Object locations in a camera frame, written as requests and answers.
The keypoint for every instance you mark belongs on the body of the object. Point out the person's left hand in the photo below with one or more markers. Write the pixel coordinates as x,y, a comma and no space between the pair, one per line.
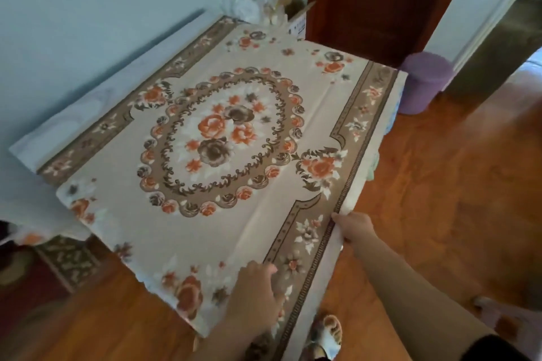
254,297

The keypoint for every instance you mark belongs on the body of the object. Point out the person's right hand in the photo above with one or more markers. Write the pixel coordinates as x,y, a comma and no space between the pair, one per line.
355,229

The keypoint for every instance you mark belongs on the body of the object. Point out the beige floral tablecloth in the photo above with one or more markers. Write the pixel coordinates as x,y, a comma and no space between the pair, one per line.
237,221

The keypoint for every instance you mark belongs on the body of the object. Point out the person's right forearm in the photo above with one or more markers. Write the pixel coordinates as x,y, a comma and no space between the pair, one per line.
415,301

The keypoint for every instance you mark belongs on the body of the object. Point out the person's left forearm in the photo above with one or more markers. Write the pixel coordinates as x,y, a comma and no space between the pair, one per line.
228,344

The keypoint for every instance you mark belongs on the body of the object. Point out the person's black shirt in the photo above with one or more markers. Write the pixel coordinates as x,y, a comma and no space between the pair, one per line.
495,350

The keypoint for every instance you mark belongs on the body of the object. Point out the white slipper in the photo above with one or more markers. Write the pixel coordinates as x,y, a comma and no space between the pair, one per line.
326,333

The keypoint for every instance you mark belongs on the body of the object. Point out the purple cylindrical stool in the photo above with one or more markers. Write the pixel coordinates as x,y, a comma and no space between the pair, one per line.
423,81

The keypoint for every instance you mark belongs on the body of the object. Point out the pink plastic stool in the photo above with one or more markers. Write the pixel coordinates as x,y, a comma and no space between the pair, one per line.
516,322

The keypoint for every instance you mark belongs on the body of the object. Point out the dark red patterned rug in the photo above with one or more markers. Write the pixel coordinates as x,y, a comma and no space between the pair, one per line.
67,261

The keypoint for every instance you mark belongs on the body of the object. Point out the open cardboard box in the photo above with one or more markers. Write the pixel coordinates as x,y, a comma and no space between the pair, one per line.
298,26

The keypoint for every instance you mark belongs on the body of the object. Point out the dark brown wooden door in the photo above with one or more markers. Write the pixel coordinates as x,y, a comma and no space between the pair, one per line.
381,5

